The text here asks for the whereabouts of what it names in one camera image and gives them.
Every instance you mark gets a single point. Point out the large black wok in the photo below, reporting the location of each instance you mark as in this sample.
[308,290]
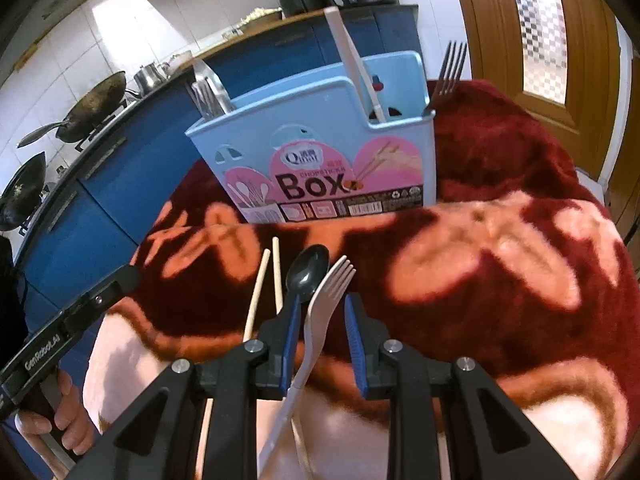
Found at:
[95,105]

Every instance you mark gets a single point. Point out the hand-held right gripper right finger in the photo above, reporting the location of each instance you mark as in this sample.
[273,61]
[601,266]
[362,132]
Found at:
[356,350]

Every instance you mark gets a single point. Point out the light blue utensil holder box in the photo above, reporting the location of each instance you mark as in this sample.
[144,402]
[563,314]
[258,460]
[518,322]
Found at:
[325,125]

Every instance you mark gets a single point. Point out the blue base cabinet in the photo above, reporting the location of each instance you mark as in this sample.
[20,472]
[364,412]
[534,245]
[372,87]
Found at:
[125,210]

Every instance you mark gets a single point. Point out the white bowl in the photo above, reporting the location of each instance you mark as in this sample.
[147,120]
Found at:
[180,60]

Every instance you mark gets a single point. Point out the wooden cutting board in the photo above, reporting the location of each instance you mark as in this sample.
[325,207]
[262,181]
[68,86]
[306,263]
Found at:
[220,42]

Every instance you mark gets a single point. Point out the bowl of food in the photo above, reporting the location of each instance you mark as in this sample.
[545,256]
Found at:
[257,16]

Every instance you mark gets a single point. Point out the steel fork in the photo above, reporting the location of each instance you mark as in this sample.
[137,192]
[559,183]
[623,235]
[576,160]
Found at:
[200,100]
[450,72]

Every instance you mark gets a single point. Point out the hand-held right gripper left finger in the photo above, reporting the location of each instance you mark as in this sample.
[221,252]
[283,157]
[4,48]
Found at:
[290,350]

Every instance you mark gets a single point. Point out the white plastic fork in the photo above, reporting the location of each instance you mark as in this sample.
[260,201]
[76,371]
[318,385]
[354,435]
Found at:
[320,310]

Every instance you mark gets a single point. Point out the person's left hand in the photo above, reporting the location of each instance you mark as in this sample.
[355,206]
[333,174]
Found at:
[75,420]

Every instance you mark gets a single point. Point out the wooden door with glass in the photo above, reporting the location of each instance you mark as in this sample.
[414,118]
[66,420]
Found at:
[540,35]

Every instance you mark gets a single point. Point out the red and pink floral blanket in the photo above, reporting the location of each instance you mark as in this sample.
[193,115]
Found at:
[475,260]

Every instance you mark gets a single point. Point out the black spoon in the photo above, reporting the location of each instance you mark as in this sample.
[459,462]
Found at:
[307,270]

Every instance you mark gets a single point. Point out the steel table knife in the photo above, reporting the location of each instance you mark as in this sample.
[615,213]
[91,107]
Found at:
[212,82]

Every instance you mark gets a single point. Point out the steel kettle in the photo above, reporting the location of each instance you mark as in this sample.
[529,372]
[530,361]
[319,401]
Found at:
[149,79]

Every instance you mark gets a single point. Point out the small black wok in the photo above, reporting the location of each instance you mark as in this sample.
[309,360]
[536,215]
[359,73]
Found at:
[20,195]

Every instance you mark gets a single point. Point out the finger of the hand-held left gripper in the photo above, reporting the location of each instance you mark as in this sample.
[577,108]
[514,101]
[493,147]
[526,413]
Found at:
[105,292]

